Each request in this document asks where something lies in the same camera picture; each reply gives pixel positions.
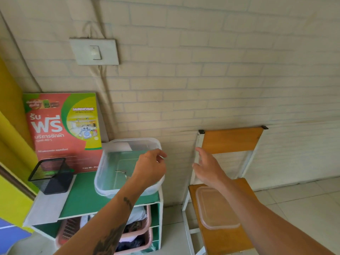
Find person's right hand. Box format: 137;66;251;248
192;147;229;188

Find person's left hand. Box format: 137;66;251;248
131;149;168;188

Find person's right forearm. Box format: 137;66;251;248
218;176;336;255

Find person's left forearm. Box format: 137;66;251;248
54;178;141;255

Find clear plastic container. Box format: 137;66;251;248
94;137;165;199

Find clear plastic lid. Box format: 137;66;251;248
196;186;241;230

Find green and white shelf cabinet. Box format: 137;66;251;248
22;171;164;255

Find small pink laundry basket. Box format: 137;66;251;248
114;228;154;255

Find dark clothes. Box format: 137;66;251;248
116;220;145;253

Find red and green poster board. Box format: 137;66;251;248
22;92;104;174

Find black mesh pen holder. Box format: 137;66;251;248
28;158;75;195

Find large pink laundry basket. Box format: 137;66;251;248
55;205;152;249

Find white paper sheet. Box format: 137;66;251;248
23;174;78;228

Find yellow panel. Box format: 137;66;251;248
0;56;41;233

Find blue panel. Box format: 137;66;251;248
0;218;33;255

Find wooden chair white metal frame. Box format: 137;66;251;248
182;126;269;255

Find painted wall cable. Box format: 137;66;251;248
82;0;118;137

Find white wall light switch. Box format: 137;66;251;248
69;38;120;66

